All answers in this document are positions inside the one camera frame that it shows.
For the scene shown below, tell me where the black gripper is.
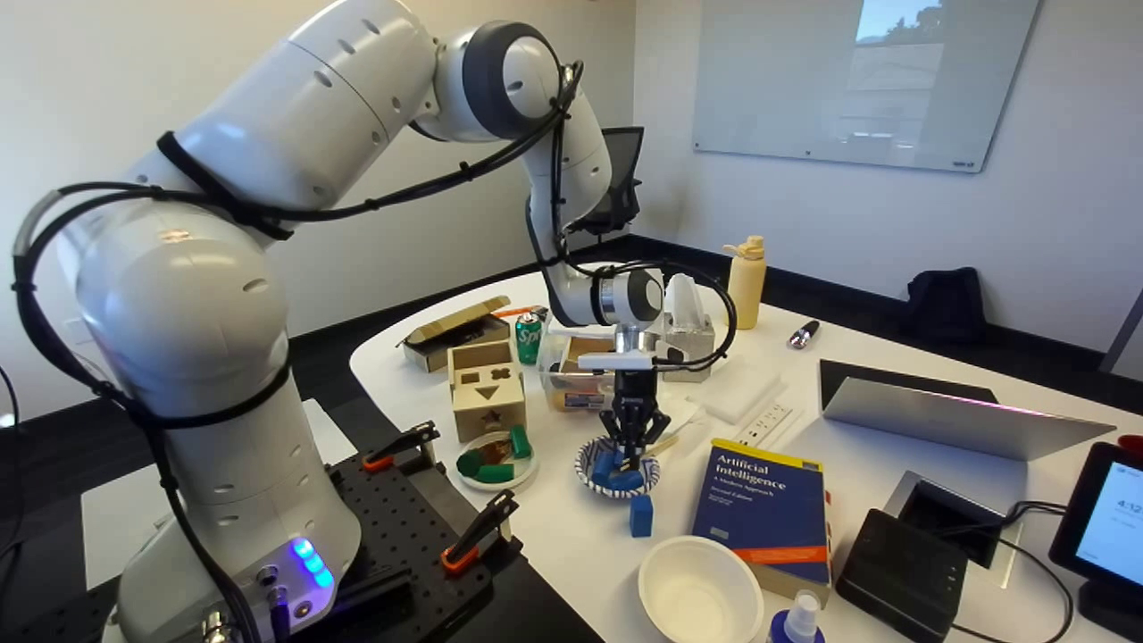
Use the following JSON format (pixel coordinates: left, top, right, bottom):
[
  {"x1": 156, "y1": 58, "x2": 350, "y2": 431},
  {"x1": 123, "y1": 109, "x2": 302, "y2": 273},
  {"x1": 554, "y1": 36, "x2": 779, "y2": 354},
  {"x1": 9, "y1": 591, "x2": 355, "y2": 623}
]
[{"x1": 599, "y1": 373, "x2": 669, "y2": 469}]

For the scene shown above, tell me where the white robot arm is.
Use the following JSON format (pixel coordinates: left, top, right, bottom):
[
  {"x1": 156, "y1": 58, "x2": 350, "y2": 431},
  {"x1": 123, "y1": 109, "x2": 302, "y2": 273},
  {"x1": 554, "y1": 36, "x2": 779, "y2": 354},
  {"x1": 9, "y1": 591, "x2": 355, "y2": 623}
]
[{"x1": 9, "y1": 0, "x2": 663, "y2": 643}]

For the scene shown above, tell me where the blue patterned paper bowl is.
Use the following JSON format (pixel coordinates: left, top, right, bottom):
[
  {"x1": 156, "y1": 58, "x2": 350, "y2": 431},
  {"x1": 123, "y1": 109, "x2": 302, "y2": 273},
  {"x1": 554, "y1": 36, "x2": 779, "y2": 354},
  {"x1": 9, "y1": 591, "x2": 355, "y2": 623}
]
[{"x1": 579, "y1": 438, "x2": 656, "y2": 501}]

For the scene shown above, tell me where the white empty bowl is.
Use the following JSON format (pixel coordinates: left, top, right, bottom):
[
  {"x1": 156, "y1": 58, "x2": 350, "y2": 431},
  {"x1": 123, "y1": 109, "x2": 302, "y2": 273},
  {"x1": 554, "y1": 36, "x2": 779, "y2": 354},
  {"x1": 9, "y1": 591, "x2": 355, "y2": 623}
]
[{"x1": 635, "y1": 536, "x2": 765, "y2": 643}]

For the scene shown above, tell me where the loose blue cube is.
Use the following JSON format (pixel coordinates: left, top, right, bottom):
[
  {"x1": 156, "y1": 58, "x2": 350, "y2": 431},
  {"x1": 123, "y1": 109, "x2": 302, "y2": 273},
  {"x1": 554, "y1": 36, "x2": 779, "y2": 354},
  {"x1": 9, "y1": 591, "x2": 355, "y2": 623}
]
[{"x1": 627, "y1": 492, "x2": 652, "y2": 538}]

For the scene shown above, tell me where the clear plastic organizer box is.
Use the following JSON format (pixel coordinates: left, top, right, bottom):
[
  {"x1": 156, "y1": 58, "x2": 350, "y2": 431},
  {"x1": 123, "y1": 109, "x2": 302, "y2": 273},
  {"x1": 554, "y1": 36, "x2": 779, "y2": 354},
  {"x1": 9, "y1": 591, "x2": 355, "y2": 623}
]
[{"x1": 538, "y1": 342, "x2": 614, "y2": 413}]

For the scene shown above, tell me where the white plate with blocks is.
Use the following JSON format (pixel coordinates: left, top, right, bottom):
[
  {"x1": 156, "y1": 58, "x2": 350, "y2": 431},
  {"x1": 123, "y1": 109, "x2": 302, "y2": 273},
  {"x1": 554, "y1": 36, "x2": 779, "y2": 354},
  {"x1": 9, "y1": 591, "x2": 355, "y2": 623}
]
[{"x1": 455, "y1": 430, "x2": 538, "y2": 492}]

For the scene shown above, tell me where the blue artificial intelligence textbook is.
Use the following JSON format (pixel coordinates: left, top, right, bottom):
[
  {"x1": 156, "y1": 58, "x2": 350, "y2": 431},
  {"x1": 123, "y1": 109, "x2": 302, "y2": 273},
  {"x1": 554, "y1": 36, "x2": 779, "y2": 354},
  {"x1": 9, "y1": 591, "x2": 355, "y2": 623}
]
[{"x1": 690, "y1": 438, "x2": 833, "y2": 586}]

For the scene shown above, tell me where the wooden shape sorter box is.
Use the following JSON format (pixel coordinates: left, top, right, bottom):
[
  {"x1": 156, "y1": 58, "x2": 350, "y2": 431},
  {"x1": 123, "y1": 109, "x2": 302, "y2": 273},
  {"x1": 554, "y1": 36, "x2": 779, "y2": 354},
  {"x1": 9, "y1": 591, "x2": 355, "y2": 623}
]
[{"x1": 445, "y1": 339, "x2": 526, "y2": 442}]

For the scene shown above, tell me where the green soda can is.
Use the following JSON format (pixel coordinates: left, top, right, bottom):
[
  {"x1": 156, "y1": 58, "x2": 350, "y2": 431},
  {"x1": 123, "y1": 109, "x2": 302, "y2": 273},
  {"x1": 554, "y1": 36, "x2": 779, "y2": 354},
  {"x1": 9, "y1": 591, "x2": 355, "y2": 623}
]
[{"x1": 514, "y1": 313, "x2": 544, "y2": 365}]

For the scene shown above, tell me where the brown flat case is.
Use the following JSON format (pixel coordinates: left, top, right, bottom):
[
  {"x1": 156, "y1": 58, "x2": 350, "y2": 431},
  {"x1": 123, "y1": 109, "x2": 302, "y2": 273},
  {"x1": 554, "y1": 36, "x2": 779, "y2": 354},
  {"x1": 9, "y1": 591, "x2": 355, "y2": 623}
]
[{"x1": 400, "y1": 296, "x2": 512, "y2": 373}]

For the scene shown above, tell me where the orange black clamp front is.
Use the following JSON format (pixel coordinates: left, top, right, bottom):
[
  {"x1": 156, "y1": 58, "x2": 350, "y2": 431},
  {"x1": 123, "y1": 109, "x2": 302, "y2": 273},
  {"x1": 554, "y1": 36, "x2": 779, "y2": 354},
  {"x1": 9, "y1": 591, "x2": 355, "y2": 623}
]
[{"x1": 438, "y1": 490, "x2": 518, "y2": 574}]

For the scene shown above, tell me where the orange black clamp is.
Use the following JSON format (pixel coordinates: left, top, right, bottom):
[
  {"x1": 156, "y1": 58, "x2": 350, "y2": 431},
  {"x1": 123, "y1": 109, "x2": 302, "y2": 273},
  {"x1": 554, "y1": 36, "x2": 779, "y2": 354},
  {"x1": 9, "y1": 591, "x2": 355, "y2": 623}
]
[
  {"x1": 362, "y1": 421, "x2": 438, "y2": 474},
  {"x1": 438, "y1": 490, "x2": 518, "y2": 574}
]

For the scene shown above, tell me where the yellow bottle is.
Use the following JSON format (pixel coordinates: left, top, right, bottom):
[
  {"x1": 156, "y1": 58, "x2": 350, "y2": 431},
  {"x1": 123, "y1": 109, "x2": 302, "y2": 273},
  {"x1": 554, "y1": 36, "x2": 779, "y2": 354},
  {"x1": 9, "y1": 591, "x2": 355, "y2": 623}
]
[{"x1": 727, "y1": 234, "x2": 767, "y2": 327}]

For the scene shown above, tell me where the black marker pen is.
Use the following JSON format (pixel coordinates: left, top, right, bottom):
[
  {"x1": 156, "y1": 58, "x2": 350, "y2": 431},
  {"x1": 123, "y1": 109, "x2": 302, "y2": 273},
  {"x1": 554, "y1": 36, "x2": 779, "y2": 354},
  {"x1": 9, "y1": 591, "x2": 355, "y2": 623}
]
[{"x1": 785, "y1": 318, "x2": 821, "y2": 350}]

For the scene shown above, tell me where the orange black clamp rear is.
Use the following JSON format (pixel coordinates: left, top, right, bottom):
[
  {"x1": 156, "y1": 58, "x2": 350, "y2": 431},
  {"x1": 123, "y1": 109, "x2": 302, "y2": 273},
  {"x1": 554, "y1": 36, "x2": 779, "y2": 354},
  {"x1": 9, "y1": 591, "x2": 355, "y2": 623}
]
[{"x1": 362, "y1": 421, "x2": 438, "y2": 474}]

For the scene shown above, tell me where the black office chair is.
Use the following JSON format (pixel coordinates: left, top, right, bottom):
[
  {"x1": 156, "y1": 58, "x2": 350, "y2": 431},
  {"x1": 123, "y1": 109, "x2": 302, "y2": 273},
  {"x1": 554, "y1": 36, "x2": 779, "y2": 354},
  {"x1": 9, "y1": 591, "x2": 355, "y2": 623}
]
[{"x1": 581, "y1": 124, "x2": 644, "y2": 234}]

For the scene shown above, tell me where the white bottle blue label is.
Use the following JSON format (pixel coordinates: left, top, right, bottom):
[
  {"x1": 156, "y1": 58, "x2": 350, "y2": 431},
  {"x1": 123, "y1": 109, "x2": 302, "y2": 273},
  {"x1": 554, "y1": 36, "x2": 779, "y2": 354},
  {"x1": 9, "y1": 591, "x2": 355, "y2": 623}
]
[{"x1": 767, "y1": 592, "x2": 825, "y2": 643}]

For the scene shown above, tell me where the silver laptop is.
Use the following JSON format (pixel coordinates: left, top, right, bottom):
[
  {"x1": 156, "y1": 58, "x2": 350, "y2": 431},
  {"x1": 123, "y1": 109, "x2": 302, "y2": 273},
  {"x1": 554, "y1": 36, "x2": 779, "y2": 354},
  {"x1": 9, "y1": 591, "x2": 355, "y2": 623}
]
[{"x1": 818, "y1": 362, "x2": 1107, "y2": 461}]

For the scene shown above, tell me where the black square box device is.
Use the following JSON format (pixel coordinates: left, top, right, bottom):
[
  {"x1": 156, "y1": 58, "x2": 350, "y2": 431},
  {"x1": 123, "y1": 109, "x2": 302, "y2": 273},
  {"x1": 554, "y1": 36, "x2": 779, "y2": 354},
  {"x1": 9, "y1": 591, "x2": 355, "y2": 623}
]
[{"x1": 835, "y1": 512, "x2": 969, "y2": 643}]

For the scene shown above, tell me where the black bag on floor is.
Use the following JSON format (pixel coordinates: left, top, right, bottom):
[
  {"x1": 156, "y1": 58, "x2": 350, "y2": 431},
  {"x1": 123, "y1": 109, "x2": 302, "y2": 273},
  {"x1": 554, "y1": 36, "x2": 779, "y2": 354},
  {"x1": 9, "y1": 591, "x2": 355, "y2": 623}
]
[{"x1": 905, "y1": 269, "x2": 987, "y2": 348}]

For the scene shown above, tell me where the table power outlet panel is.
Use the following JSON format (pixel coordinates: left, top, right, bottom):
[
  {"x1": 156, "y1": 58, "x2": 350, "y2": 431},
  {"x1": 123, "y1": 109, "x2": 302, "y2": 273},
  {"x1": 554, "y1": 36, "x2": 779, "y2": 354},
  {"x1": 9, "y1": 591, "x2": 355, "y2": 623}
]
[{"x1": 889, "y1": 470, "x2": 1010, "y2": 567}]

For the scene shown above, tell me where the black tablet screen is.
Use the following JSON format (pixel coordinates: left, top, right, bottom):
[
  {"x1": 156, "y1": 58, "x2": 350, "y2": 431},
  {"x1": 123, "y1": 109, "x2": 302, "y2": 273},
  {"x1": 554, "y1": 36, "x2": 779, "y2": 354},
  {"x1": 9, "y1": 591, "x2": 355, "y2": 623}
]
[{"x1": 1050, "y1": 442, "x2": 1143, "y2": 643}]

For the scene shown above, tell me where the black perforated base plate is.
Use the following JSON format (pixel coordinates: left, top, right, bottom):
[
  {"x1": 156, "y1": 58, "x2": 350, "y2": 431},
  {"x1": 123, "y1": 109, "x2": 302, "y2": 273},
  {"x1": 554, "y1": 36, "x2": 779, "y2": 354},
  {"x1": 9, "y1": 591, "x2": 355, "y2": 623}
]
[{"x1": 296, "y1": 461, "x2": 520, "y2": 643}]

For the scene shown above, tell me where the wall whiteboard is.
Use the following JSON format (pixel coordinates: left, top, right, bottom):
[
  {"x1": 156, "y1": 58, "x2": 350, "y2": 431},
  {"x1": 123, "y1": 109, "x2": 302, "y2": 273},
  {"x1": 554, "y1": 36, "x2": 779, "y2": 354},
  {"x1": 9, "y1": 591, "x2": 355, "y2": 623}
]
[{"x1": 692, "y1": 0, "x2": 1042, "y2": 174}]

